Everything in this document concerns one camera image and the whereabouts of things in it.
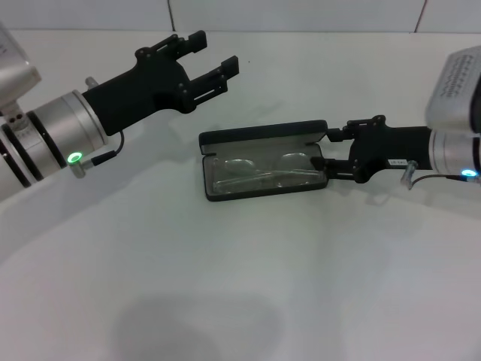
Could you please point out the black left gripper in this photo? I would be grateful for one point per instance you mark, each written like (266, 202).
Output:
(150, 86)

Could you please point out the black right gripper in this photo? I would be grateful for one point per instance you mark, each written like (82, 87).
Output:
(391, 146)

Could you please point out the black glasses case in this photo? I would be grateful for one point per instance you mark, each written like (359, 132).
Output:
(263, 135)

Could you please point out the clear white glasses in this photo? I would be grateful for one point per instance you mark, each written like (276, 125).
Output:
(236, 165)

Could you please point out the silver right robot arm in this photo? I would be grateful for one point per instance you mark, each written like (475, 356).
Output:
(454, 154)

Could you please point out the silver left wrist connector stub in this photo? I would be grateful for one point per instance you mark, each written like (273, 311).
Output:
(92, 82)

